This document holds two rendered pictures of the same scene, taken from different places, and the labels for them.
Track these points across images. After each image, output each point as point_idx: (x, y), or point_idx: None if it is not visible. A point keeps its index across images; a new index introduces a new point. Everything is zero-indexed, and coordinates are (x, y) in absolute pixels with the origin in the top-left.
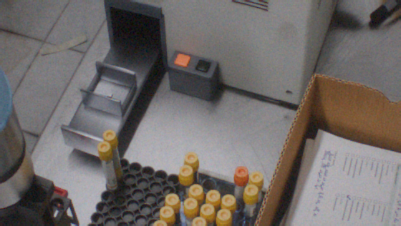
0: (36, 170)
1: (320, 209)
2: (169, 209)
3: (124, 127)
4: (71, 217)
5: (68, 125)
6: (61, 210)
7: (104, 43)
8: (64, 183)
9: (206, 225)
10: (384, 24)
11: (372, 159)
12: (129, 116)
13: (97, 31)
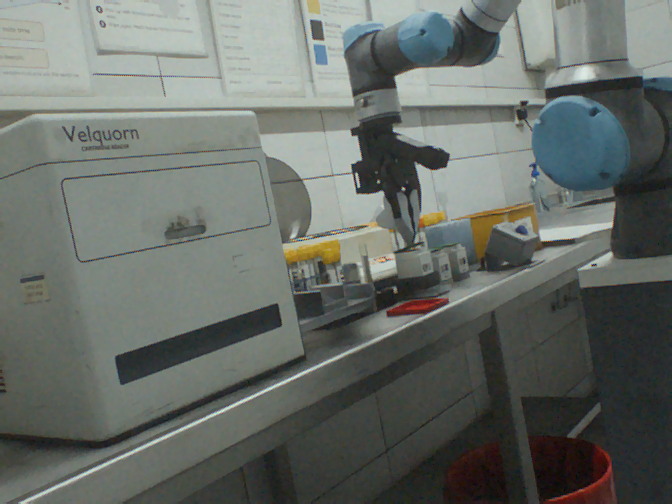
0: (413, 316)
1: None
2: (305, 247)
3: (320, 338)
4: (358, 187)
5: (373, 331)
6: (357, 161)
7: (309, 363)
8: (389, 317)
9: None
10: None
11: None
12: (311, 342)
13: (313, 368)
